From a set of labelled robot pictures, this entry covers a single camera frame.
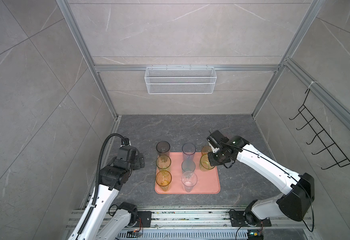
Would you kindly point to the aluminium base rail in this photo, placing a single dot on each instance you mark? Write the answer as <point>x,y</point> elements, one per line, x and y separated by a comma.
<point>210,218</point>

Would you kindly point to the clear glass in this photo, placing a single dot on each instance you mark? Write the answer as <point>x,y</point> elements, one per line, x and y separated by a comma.
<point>189,180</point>

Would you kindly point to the black wire hook rack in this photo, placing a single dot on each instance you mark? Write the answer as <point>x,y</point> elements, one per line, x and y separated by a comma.
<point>321,135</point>

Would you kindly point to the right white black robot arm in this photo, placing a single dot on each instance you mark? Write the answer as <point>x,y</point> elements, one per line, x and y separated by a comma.
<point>297,192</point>

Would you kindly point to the teal dimpled cup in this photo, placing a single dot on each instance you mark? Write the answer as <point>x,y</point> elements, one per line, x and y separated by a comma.
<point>188,166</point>

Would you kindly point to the white wire mesh basket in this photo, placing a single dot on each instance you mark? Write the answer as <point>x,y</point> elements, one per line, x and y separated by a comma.
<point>187,80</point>

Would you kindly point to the short yellow glass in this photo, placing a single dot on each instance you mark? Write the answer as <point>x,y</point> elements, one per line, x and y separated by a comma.
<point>206,149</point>

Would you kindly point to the dark grey tall glass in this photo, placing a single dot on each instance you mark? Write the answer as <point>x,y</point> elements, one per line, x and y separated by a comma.
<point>163,148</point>

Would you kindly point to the tall blue glass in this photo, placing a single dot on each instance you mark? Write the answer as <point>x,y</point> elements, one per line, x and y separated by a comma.
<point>188,150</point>

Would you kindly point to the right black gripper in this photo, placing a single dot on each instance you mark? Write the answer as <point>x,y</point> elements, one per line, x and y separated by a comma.
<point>212,162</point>

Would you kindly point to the light green tall glass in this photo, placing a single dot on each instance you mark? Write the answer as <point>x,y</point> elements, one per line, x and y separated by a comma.
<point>163,163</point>

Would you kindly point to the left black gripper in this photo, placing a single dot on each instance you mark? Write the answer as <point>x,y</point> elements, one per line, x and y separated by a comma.
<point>138,161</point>

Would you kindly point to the tall yellow glass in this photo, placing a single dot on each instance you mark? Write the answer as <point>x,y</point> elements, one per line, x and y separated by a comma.
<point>163,180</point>

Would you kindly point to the pink plastic tray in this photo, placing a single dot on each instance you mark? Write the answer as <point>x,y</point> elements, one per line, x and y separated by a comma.
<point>208,182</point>

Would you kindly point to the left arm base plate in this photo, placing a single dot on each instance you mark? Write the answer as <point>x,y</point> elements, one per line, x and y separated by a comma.
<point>142,219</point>

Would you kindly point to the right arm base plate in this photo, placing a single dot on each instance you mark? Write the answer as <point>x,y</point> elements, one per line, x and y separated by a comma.
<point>243,219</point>

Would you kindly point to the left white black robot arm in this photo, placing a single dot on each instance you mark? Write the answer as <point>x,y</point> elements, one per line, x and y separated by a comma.
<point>109,181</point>

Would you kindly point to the short green glass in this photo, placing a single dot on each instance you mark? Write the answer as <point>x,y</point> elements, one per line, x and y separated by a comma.
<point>204,163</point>

